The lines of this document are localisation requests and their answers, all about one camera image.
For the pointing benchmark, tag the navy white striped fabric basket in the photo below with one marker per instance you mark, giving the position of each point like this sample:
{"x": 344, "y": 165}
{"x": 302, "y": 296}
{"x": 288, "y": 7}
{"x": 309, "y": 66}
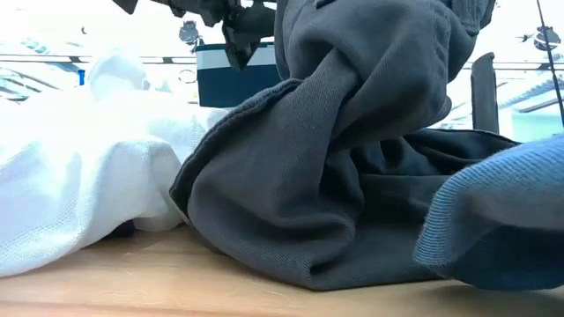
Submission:
{"x": 233, "y": 83}

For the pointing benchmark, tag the black upright post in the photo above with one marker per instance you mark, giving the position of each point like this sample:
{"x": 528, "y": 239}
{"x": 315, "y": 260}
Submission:
{"x": 484, "y": 97}

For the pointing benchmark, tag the blue storage bin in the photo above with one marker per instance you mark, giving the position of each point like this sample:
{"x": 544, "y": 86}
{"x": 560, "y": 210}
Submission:
{"x": 81, "y": 77}

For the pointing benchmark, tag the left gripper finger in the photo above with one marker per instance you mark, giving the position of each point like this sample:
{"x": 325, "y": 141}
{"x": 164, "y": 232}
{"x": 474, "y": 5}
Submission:
{"x": 241, "y": 53}

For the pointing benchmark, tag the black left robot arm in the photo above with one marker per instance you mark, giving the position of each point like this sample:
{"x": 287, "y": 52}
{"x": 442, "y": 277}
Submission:
{"x": 128, "y": 3}

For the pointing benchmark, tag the dark grey trousers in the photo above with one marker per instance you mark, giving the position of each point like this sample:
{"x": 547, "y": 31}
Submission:
{"x": 308, "y": 176}

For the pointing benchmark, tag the thin black slanted rod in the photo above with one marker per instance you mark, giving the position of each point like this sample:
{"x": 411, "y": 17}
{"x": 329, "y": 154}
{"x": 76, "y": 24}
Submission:
{"x": 551, "y": 57}

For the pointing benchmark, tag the large blue knit sock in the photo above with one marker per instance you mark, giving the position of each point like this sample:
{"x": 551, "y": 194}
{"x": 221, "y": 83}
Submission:
{"x": 498, "y": 198}

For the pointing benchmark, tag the large white towel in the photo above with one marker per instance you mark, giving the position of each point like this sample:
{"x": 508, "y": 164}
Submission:
{"x": 79, "y": 176}

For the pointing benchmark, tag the black ceiling camera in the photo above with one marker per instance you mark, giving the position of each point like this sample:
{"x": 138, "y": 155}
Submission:
{"x": 190, "y": 33}

